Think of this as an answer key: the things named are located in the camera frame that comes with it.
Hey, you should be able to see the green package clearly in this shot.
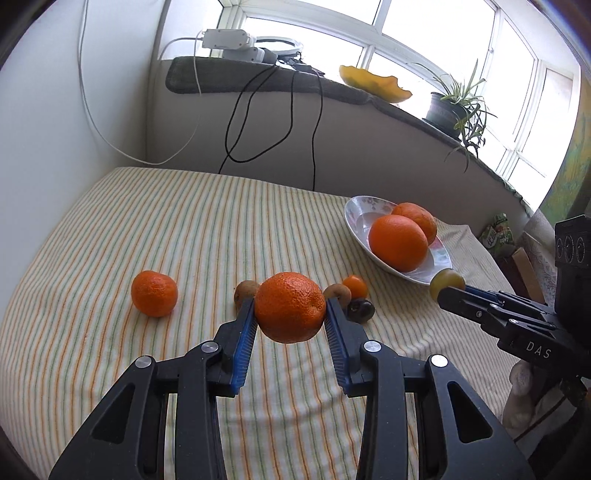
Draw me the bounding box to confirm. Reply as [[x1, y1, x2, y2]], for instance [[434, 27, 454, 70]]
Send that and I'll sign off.
[[479, 213, 515, 256]]

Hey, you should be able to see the black cable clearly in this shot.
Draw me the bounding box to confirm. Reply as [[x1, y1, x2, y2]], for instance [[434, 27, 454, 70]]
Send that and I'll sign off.
[[217, 64, 326, 192]]

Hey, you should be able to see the white cable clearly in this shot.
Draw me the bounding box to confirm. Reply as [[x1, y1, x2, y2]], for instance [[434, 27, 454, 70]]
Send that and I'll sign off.
[[77, 0, 206, 167]]

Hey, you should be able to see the brown kiwi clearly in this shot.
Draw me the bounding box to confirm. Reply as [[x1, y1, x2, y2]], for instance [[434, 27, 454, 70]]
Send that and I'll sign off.
[[324, 283, 352, 309], [233, 280, 260, 312]]

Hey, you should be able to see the dark plum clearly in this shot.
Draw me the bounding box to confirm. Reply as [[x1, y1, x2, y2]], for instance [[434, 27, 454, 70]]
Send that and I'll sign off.
[[346, 298, 375, 324]]

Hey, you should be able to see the striped table cloth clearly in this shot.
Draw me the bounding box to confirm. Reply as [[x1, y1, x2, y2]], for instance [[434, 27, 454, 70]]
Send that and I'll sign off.
[[1, 168, 517, 479]]

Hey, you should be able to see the potted green plant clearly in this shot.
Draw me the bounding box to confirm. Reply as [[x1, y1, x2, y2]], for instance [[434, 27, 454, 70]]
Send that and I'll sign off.
[[414, 60, 496, 172]]

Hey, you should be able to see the large orange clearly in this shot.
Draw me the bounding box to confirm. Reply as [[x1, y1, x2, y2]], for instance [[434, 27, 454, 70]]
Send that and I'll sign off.
[[368, 214, 429, 272]]

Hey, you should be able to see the yellow wavy bowl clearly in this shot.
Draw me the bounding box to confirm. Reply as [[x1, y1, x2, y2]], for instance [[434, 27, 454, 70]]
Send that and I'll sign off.
[[339, 65, 413, 104]]

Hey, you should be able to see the grey sill mat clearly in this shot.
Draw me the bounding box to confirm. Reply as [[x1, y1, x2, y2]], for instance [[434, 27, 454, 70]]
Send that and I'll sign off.
[[164, 56, 532, 213]]

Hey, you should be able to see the mandarin orange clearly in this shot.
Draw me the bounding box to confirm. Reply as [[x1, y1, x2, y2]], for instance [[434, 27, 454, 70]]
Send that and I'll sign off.
[[130, 270, 178, 318], [254, 272, 327, 344]]

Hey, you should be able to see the yellow-green plum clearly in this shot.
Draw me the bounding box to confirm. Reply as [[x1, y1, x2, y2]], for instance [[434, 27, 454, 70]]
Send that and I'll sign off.
[[429, 268, 466, 302]]

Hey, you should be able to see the white power strip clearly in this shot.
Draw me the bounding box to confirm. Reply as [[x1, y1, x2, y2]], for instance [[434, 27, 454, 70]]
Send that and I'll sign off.
[[202, 29, 277, 65]]

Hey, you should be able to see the small tangerine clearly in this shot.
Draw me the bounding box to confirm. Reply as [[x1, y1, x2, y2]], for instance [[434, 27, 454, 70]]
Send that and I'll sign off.
[[342, 275, 369, 299]]

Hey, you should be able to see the white floral plate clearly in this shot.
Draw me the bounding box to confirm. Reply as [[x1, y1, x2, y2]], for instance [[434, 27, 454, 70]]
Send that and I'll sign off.
[[344, 195, 453, 286]]

